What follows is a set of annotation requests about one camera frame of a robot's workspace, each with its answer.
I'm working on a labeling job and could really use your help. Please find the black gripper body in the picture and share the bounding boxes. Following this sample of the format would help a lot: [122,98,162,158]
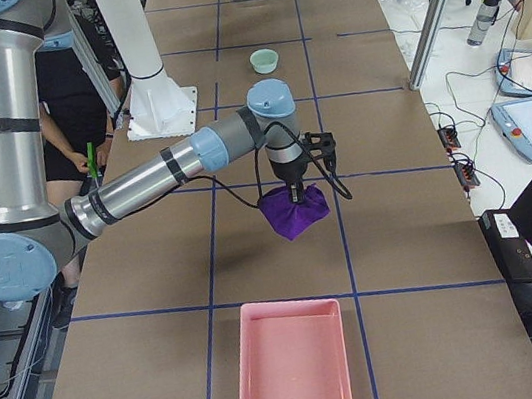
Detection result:
[269,155,307,185]

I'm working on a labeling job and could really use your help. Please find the purple microfiber cloth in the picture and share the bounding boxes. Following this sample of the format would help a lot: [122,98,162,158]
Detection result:
[258,184,330,241]

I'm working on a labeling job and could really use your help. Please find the mint green bowl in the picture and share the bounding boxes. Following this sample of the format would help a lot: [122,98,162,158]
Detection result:
[249,48,279,75]

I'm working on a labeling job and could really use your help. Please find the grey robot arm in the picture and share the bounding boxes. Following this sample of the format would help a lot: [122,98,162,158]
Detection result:
[0,0,306,302]

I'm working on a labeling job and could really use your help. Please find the black equipment box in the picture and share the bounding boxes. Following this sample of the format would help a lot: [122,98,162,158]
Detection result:
[478,209,532,284]

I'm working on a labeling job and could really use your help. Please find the pink plastic tray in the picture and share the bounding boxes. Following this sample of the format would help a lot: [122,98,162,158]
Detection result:
[239,298,353,399]

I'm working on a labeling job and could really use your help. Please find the green handheld tool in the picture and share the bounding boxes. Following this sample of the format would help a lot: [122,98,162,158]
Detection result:
[86,142,101,180]

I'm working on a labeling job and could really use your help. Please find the person in black clothes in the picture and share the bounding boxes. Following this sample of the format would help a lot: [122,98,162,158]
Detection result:
[4,10,161,331]

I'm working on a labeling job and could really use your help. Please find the far blue teach pendant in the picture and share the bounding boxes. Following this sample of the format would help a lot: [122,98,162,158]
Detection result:
[495,48,532,98]

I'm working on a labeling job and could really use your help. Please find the clear water bottle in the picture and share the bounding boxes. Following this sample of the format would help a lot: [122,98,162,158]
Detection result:
[467,0,502,46]

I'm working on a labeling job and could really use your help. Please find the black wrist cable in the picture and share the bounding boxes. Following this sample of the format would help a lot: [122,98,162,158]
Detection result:
[169,110,354,228]

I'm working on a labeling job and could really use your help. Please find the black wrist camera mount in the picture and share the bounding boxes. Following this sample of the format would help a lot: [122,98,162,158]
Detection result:
[301,132,337,173]

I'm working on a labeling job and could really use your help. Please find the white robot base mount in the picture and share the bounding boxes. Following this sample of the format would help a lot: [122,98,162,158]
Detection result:
[95,0,198,141]

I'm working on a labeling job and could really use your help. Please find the grey aluminium post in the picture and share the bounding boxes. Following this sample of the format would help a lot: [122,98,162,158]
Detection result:
[394,0,499,93]

